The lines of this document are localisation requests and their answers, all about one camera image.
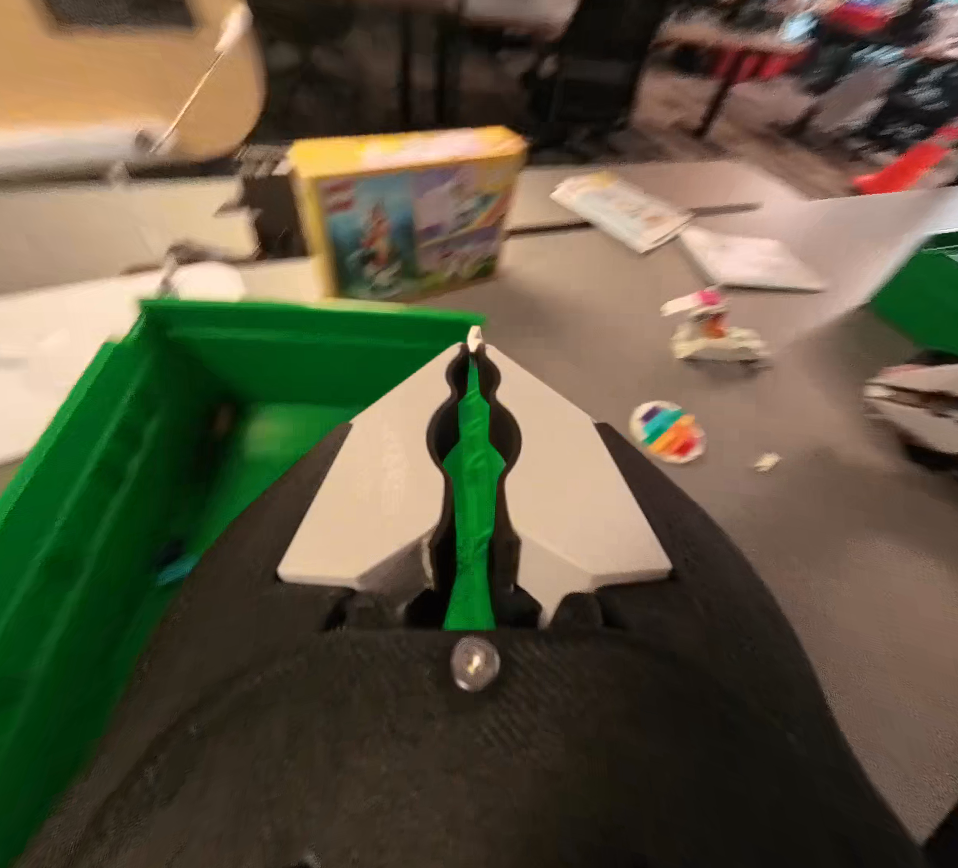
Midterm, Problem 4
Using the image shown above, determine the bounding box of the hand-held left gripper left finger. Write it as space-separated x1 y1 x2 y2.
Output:
277 342 473 625

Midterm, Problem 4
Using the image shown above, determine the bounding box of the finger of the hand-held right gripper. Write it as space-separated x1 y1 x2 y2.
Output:
862 362 958 401
867 400 958 451

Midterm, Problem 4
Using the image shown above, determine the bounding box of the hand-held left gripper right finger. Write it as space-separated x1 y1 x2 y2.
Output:
478 342 673 629

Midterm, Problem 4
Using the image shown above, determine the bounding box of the round rainbow lego plate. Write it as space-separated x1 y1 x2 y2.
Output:
628 399 708 465

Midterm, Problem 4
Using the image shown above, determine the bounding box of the white lego bird model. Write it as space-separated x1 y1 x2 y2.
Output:
660 287 772 368

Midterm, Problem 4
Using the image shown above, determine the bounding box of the yellow lego box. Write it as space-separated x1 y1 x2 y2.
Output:
287 125 530 302

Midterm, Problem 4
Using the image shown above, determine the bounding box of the green plastic bin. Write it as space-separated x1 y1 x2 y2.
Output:
0 297 487 865
868 230 958 354

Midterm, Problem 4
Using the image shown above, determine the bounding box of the large white sheet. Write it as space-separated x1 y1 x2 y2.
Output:
782 185 958 354

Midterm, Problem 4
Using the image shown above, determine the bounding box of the white paper booklet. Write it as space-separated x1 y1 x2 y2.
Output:
677 226 826 294

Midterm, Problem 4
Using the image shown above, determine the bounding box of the colourful instruction booklet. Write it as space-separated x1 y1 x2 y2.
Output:
549 171 695 256

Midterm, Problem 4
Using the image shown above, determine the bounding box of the black office chair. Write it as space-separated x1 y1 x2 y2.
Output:
522 0 678 144

